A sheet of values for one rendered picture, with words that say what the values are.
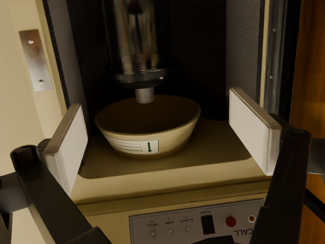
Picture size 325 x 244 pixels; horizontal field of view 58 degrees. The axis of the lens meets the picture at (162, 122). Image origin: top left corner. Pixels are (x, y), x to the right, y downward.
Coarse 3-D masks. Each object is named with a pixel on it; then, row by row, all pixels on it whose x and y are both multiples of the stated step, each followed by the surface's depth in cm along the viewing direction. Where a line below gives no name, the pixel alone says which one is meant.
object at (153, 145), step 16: (160, 96) 56; (176, 96) 55; (112, 112) 53; (128, 112) 56; (144, 112) 57; (160, 112) 56; (176, 112) 55; (192, 112) 50; (112, 128) 52; (128, 128) 55; (176, 128) 42; (192, 128) 46; (112, 144) 46; (128, 144) 43; (144, 144) 42; (160, 144) 43; (176, 144) 45
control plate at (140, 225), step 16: (192, 208) 41; (208, 208) 41; (224, 208) 41; (240, 208) 41; (256, 208) 41; (144, 224) 40; (160, 224) 40; (176, 224) 40; (192, 224) 40; (224, 224) 40; (240, 224) 40; (144, 240) 39; (160, 240) 39; (176, 240) 40; (192, 240) 40; (240, 240) 40
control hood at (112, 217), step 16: (192, 192) 43; (208, 192) 43; (224, 192) 43; (240, 192) 42; (256, 192) 42; (80, 208) 42; (96, 208) 42; (112, 208) 41; (128, 208) 41; (144, 208) 41; (160, 208) 41; (176, 208) 41; (96, 224) 40; (112, 224) 40; (128, 224) 40; (112, 240) 40; (128, 240) 40
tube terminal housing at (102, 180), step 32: (32, 0) 32; (160, 128) 57; (224, 128) 53; (96, 160) 46; (128, 160) 45; (160, 160) 45; (192, 160) 44; (224, 160) 43; (96, 192) 42; (128, 192) 43; (160, 192) 44
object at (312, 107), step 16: (304, 0) 30; (320, 0) 28; (304, 16) 31; (320, 16) 29; (304, 32) 31; (320, 32) 29; (304, 48) 32; (320, 48) 29; (304, 64) 32; (320, 64) 30; (304, 80) 32; (320, 80) 30; (304, 96) 33; (320, 96) 30; (304, 112) 33; (320, 112) 31; (304, 128) 34; (320, 128) 31; (320, 176) 32; (320, 192) 33
